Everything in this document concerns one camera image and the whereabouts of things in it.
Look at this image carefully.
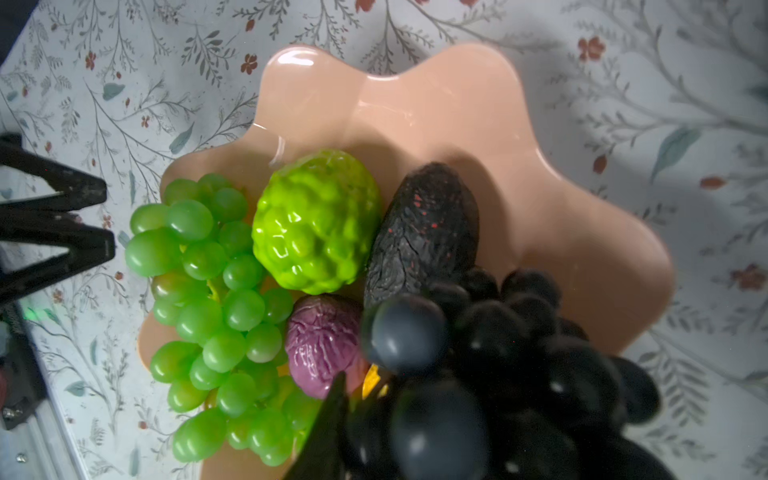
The yellow lemon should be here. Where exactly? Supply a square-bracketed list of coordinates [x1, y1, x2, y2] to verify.
[361, 364, 392, 399]

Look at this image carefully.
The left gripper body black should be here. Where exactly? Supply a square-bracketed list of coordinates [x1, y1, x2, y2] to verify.
[1, 303, 48, 431]

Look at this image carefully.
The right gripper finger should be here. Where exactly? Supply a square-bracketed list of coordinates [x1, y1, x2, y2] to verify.
[284, 371, 349, 480]

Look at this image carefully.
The pink scalloped fruit bowl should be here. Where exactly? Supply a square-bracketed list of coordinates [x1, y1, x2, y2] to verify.
[138, 45, 674, 479]

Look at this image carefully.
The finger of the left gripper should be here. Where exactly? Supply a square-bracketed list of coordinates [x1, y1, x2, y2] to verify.
[1, 209, 116, 305]
[1, 133, 108, 212]

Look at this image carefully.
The purple passion fruit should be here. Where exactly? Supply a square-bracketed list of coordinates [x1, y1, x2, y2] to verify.
[285, 294, 369, 400]

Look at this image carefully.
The dark avocado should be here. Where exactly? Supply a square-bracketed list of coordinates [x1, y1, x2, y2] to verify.
[364, 162, 480, 307]

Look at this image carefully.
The green custard apple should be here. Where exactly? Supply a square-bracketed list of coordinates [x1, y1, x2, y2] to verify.
[252, 149, 383, 295]

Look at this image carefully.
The green grape bunch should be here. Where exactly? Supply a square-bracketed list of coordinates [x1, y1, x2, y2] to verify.
[125, 173, 319, 467]

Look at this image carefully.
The dark purple grape bunch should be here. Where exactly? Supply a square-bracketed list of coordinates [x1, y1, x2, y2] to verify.
[343, 268, 671, 479]

